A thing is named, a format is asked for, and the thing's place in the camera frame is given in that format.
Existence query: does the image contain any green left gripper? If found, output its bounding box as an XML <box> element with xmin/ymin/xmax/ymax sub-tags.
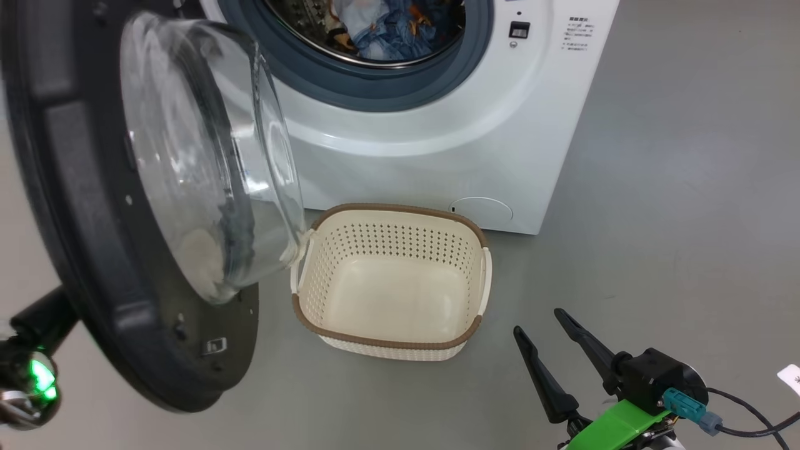
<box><xmin>0</xmin><ymin>285</ymin><xmax>80</xmax><ymax>433</ymax></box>

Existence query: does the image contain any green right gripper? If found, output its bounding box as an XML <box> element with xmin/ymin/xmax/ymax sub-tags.
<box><xmin>513</xmin><ymin>307</ymin><xmax>673</xmax><ymax>450</ymax></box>

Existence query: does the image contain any black round glass washer door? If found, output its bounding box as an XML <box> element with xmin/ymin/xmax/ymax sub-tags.
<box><xmin>0</xmin><ymin>0</ymin><xmax>308</xmax><ymax>414</ymax></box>

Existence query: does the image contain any blue garment with tiger print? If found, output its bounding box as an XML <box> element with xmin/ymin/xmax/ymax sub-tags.
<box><xmin>359</xmin><ymin>0</ymin><xmax>467</xmax><ymax>61</ymax></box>

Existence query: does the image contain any cream printed garment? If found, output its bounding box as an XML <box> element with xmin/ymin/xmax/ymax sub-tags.
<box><xmin>341</xmin><ymin>0</ymin><xmax>383</xmax><ymax>42</ymax></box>

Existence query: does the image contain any cream perforated laundry basket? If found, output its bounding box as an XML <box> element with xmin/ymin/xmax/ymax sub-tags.
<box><xmin>290</xmin><ymin>202</ymin><xmax>493</xmax><ymax>363</ymax></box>

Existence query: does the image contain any white front-load washing machine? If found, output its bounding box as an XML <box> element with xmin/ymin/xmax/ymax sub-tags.
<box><xmin>199</xmin><ymin>0</ymin><xmax>620</xmax><ymax>236</ymax></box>

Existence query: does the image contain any grey rubber door gasket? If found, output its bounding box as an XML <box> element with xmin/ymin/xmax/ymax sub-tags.
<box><xmin>218</xmin><ymin>0</ymin><xmax>495</xmax><ymax>114</ymax></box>

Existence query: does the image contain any round white filter cover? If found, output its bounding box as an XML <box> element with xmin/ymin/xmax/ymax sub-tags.
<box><xmin>449</xmin><ymin>196</ymin><xmax>514</xmax><ymax>224</ymax></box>

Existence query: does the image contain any small white paper tag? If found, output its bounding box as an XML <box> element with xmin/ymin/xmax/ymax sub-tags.
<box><xmin>776</xmin><ymin>364</ymin><xmax>800</xmax><ymax>397</ymax></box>

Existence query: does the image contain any small printed text sticker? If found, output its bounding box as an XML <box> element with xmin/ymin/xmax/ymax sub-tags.
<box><xmin>561</xmin><ymin>15</ymin><xmax>596</xmax><ymax>53</ymax></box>

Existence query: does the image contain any perforated steel washer drum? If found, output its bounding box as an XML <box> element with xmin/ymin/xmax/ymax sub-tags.
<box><xmin>262</xmin><ymin>0</ymin><xmax>467</xmax><ymax>69</ymax></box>

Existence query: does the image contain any black cable with teal plug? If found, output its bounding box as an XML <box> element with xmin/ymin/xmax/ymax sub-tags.
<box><xmin>662</xmin><ymin>387</ymin><xmax>800</xmax><ymax>439</ymax></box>

